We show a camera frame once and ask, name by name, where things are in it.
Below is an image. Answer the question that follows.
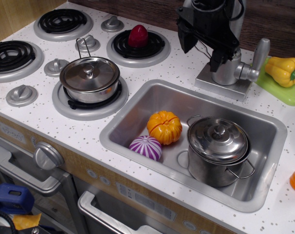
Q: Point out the blue clamp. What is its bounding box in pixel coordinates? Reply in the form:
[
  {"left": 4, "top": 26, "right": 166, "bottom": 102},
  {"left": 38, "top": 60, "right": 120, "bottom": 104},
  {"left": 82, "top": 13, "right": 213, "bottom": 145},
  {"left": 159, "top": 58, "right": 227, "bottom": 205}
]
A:
[{"left": 0, "top": 183, "right": 35, "bottom": 215}]

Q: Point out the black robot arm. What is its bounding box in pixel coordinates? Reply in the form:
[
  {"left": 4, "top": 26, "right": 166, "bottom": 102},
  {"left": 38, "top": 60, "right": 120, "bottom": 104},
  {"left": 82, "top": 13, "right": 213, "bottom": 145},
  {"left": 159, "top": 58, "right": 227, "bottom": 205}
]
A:
[{"left": 176, "top": 0, "right": 244, "bottom": 72}]

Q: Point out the back right burner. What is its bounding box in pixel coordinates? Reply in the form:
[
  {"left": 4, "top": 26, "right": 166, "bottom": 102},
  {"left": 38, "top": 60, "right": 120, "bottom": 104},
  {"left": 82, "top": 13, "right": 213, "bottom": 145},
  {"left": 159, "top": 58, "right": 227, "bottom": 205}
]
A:
[{"left": 106, "top": 30, "right": 171, "bottom": 68}]

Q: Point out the grey stove knob left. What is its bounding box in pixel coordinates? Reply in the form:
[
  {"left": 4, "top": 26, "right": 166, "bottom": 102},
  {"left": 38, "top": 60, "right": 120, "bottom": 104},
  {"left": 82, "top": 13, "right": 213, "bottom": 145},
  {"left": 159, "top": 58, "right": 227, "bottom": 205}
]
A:
[{"left": 44, "top": 58, "right": 69, "bottom": 78}]

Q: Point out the silver toy faucet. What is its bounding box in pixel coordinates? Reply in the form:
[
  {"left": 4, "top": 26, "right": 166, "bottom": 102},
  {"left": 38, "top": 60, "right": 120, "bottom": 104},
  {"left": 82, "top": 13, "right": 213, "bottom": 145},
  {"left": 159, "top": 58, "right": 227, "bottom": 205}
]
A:
[{"left": 195, "top": 38, "right": 270, "bottom": 101}]

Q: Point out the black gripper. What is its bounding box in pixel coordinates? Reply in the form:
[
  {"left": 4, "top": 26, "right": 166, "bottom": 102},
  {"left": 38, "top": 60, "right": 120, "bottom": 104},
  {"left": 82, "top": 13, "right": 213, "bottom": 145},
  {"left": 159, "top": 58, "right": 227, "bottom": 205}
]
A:
[{"left": 176, "top": 0, "right": 240, "bottom": 72}]

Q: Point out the grey stove knob front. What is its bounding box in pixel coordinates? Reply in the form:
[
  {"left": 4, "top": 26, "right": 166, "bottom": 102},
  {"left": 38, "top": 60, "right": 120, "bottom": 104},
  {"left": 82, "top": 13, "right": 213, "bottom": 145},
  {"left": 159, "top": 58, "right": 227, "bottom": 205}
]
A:
[{"left": 6, "top": 85, "right": 38, "bottom": 107}]

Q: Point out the grey stove knob top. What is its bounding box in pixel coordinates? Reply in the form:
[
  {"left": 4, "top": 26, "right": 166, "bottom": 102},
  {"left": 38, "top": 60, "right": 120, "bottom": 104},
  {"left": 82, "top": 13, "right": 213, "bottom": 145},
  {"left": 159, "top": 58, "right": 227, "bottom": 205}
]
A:
[{"left": 101, "top": 16, "right": 124, "bottom": 33}]

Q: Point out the red toy egg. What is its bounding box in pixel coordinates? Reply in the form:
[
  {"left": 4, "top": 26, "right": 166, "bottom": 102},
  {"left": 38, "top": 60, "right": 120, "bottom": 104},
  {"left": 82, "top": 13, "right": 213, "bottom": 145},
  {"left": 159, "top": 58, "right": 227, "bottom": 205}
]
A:
[{"left": 128, "top": 24, "right": 148, "bottom": 48}]

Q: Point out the right oven door handle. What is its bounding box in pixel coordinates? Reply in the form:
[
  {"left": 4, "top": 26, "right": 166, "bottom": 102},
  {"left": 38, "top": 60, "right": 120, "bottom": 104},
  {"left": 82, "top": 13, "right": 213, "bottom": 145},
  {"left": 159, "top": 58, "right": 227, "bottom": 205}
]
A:
[{"left": 77, "top": 191, "right": 160, "bottom": 234}]

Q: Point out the large grey oven dial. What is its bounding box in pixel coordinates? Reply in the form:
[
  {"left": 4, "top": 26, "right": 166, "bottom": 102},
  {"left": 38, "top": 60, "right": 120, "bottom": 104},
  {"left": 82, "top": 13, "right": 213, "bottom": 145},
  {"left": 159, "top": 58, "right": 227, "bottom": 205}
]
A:
[{"left": 33, "top": 141, "right": 64, "bottom": 171}]

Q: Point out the purple white toy onion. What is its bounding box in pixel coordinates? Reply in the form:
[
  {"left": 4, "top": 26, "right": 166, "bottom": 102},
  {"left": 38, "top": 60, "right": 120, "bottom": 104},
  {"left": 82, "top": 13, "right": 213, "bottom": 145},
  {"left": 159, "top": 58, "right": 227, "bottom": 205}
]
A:
[{"left": 129, "top": 136, "right": 162, "bottom": 161}]

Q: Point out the yellow toy bell pepper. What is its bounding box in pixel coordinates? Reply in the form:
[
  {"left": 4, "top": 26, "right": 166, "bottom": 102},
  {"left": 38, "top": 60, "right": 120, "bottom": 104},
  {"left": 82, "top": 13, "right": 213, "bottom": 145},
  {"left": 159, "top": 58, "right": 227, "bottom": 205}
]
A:
[{"left": 264, "top": 57, "right": 295, "bottom": 88}]

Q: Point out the grey stove knob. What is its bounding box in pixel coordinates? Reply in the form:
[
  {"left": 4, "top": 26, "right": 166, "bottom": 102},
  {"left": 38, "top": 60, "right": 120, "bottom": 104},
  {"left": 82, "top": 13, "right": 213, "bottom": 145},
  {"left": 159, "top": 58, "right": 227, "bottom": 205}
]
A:
[
  {"left": 75, "top": 35, "right": 100, "bottom": 53},
  {"left": 44, "top": 58, "right": 69, "bottom": 78},
  {"left": 101, "top": 16, "right": 124, "bottom": 33},
  {"left": 6, "top": 85, "right": 38, "bottom": 107}
]

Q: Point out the small steel saucepan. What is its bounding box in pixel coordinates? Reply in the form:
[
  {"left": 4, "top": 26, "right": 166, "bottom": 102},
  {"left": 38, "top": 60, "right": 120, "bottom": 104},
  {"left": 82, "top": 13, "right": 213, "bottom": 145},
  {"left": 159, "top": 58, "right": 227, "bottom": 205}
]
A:
[{"left": 59, "top": 38, "right": 121, "bottom": 104}]

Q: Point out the grey stove knob middle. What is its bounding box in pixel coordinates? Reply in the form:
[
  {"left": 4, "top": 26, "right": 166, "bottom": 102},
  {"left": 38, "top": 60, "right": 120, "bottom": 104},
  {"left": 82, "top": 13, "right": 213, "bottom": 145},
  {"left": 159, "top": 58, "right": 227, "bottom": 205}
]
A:
[{"left": 75, "top": 35, "right": 100, "bottom": 53}]

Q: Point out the orange toy pumpkin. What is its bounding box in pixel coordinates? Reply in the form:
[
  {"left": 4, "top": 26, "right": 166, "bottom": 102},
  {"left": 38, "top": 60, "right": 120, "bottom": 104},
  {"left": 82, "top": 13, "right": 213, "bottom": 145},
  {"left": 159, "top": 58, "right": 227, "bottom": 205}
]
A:
[{"left": 147, "top": 111, "right": 183, "bottom": 145}]

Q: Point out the saucepan steel lid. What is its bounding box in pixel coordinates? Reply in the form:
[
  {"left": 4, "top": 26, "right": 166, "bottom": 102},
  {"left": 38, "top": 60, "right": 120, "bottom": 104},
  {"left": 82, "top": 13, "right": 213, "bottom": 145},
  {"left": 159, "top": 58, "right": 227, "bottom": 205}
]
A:
[{"left": 59, "top": 57, "right": 120, "bottom": 93}]

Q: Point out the green cutting board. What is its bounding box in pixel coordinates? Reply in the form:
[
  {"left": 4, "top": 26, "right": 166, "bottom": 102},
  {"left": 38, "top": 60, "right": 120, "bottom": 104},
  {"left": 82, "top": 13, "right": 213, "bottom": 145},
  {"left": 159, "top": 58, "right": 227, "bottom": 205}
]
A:
[{"left": 256, "top": 57, "right": 295, "bottom": 106}]

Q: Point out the wire utensil handle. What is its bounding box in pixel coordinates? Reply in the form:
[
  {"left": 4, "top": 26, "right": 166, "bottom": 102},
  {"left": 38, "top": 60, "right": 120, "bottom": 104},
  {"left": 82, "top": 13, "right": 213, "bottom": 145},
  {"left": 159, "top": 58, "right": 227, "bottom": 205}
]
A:
[{"left": 195, "top": 40, "right": 211, "bottom": 59}]

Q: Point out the black cable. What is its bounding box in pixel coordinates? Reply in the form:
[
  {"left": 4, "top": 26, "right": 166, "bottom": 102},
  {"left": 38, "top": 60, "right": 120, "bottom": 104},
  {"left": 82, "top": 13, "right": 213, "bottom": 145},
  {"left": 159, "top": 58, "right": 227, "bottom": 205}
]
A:
[{"left": 0, "top": 209, "right": 17, "bottom": 234}]

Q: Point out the oven door handle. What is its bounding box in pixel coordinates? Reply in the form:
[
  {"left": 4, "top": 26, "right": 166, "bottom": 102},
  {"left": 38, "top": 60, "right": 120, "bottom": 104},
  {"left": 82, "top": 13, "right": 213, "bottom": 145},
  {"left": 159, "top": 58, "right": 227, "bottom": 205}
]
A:
[
  {"left": 0, "top": 137, "right": 75, "bottom": 197},
  {"left": 77, "top": 191, "right": 160, "bottom": 234}
]

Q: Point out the back left burner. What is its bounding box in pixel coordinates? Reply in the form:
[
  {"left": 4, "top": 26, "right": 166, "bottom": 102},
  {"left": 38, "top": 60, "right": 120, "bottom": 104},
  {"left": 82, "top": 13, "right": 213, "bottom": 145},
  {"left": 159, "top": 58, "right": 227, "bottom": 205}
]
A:
[{"left": 34, "top": 9, "right": 93, "bottom": 42}]

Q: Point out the yellow tape piece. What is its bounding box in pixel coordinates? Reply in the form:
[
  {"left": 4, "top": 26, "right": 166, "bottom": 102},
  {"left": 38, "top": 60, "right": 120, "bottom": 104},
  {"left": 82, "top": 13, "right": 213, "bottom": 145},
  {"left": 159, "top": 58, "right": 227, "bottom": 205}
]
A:
[{"left": 12, "top": 213, "right": 41, "bottom": 231}]

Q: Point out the front burner under saucepan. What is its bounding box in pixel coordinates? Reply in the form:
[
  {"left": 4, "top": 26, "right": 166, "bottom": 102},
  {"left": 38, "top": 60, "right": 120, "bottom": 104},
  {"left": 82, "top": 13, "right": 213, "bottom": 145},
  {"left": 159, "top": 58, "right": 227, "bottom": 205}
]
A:
[{"left": 52, "top": 77, "right": 129, "bottom": 121}]

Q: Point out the tall pot steel lid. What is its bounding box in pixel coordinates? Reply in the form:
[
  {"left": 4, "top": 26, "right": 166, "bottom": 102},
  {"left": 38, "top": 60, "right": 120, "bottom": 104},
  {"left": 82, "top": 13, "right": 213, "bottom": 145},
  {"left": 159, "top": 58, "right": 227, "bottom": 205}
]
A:
[{"left": 187, "top": 115, "right": 249, "bottom": 164}]

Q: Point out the left oven door handle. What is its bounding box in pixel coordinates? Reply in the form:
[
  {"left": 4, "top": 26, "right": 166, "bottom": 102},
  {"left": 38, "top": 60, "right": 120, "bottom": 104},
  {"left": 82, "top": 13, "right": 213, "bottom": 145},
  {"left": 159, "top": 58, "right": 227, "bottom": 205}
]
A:
[{"left": 0, "top": 137, "right": 75, "bottom": 197}]

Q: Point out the silver sink basin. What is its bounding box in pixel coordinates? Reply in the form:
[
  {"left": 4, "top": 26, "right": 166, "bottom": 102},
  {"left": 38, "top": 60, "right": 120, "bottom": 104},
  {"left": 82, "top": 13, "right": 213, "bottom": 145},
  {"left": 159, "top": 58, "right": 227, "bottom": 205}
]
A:
[{"left": 100, "top": 79, "right": 287, "bottom": 213}]

